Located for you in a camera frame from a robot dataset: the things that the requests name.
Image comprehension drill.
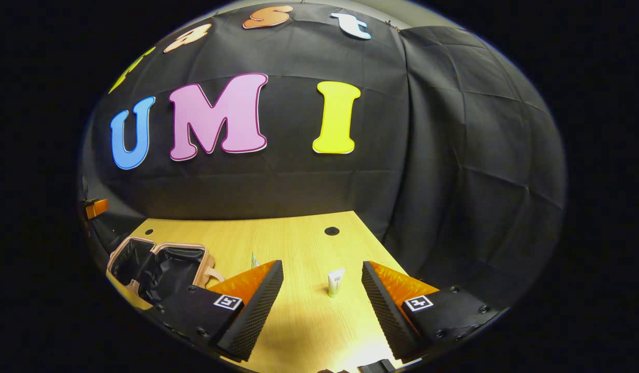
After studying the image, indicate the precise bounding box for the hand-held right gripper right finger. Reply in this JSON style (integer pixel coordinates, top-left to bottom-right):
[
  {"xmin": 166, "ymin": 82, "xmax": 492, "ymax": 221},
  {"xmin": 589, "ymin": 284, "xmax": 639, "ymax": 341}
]
[{"xmin": 361, "ymin": 261, "xmax": 506, "ymax": 362}]

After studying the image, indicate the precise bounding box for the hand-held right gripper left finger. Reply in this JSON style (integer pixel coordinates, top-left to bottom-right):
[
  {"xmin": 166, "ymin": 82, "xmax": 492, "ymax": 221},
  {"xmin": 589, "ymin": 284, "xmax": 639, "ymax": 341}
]
[{"xmin": 143, "ymin": 260, "xmax": 284, "ymax": 362}]

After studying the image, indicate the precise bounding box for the pale green skincare tube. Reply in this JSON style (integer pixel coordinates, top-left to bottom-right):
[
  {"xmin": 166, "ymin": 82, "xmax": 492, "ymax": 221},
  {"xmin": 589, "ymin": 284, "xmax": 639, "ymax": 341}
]
[{"xmin": 328, "ymin": 268, "xmax": 346, "ymax": 298}]

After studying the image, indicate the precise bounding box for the beige quilted suitcase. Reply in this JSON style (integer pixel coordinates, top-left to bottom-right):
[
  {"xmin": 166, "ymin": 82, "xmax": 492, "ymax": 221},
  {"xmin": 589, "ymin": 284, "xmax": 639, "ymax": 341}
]
[{"xmin": 106, "ymin": 237, "xmax": 224, "ymax": 311}]

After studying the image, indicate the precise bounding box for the black backdrop cloth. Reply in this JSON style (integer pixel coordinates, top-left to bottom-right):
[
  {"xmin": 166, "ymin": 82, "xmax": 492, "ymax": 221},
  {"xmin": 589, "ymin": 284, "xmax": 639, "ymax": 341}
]
[{"xmin": 79, "ymin": 0, "xmax": 568, "ymax": 311}]

